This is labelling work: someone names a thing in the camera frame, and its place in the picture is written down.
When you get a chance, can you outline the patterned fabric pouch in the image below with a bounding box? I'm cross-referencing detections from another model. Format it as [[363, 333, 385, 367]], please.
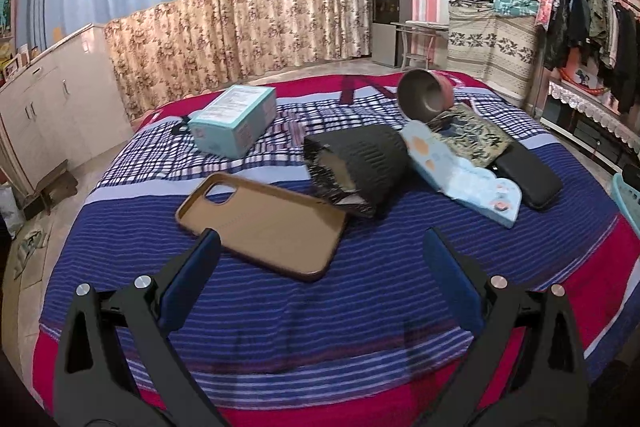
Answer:
[[427, 103, 515, 168]]

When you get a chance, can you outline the grey water dispenser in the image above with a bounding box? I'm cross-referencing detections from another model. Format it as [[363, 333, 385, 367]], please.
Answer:
[[370, 0, 413, 68]]

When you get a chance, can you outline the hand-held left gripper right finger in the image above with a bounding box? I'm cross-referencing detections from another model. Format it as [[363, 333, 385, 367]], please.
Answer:
[[422, 228, 591, 427]]

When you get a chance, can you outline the teal cardboard box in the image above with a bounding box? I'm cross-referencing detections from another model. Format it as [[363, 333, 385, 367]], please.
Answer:
[[189, 84, 277, 158]]

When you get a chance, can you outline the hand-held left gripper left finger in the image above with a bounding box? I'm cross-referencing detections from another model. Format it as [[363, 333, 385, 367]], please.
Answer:
[[52, 229, 223, 427]]

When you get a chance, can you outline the striped blue red blanket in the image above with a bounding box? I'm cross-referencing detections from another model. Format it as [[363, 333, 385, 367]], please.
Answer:
[[37, 69, 640, 427]]

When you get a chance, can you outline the white plastic bag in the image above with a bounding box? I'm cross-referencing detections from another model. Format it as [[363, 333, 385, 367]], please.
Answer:
[[0, 184, 26, 238]]

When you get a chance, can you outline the green patterned cloth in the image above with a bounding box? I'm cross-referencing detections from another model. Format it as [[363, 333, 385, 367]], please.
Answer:
[[12, 229, 48, 279]]

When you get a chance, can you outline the white lace table cloth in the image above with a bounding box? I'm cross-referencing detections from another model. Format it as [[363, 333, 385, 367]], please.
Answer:
[[547, 79, 640, 148]]

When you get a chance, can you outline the brown cardboard box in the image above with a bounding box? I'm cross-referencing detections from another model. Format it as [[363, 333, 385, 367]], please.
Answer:
[[22, 159, 78, 220]]

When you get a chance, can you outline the black zip case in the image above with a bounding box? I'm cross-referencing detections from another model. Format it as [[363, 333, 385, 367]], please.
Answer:
[[492, 142, 565, 211]]

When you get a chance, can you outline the cream cabinet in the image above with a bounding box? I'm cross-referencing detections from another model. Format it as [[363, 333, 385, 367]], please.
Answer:
[[0, 23, 135, 202]]

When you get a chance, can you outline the small white table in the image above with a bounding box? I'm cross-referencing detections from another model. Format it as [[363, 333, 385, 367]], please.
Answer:
[[390, 21, 449, 70]]

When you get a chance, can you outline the light blue card package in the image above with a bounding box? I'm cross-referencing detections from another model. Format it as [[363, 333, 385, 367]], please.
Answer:
[[400, 119, 523, 229]]

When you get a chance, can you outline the row of hanging clothes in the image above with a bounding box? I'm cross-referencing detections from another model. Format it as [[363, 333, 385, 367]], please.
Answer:
[[537, 0, 640, 115]]

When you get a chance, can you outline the beige patterned cover cloth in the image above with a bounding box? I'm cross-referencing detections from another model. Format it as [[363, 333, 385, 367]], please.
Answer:
[[446, 4, 543, 108]]

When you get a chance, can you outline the teal clothes pile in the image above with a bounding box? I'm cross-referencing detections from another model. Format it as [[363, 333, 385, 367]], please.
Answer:
[[492, 0, 541, 18]]

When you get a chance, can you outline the brown phone case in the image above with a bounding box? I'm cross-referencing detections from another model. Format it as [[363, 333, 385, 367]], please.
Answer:
[[175, 172, 348, 283]]

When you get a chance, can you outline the pink hanging bag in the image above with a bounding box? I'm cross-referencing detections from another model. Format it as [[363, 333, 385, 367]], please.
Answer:
[[535, 0, 558, 30]]

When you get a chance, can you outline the teal plastic basket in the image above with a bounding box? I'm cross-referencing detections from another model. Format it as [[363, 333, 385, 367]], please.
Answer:
[[612, 173, 640, 233]]

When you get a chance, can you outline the black felt bag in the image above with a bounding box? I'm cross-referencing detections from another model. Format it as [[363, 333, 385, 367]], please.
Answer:
[[303, 123, 413, 219]]

